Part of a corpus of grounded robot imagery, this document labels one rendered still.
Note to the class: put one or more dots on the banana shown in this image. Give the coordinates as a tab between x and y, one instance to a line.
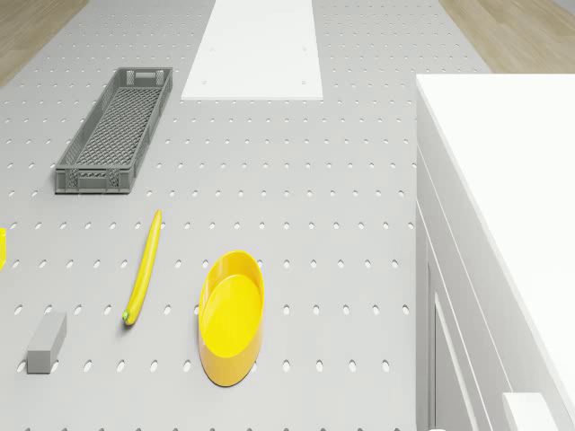
146	269

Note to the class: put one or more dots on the yellow bowl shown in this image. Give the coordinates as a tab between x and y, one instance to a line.
231	310

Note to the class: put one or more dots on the white cabinet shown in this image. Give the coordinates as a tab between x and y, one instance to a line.
516	202

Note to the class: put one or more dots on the grey cube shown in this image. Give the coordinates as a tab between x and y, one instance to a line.
45	348

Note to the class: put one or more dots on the dark grey basket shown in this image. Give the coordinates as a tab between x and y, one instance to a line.
90	177

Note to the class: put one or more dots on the white board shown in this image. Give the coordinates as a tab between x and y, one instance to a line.
256	54

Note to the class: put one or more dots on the yellow basket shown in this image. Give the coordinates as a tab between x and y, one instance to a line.
2	249

